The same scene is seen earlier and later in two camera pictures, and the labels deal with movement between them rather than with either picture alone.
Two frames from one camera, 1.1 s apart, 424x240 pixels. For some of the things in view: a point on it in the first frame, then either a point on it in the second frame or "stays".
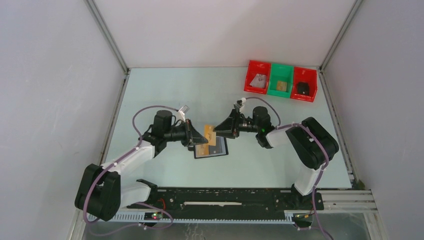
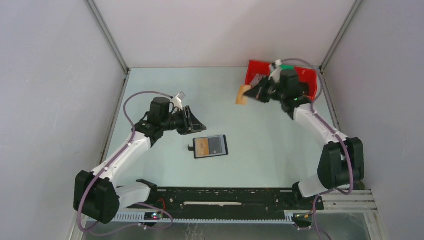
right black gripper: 230,127 -> 259,91
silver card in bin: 259,80 stays
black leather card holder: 216,146 stays
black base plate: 231,199 stays
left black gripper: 193,137 -> 190,124
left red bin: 257,77 stays
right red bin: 305,85 stays
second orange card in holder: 201,150 stays
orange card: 210,135 -> 240,100
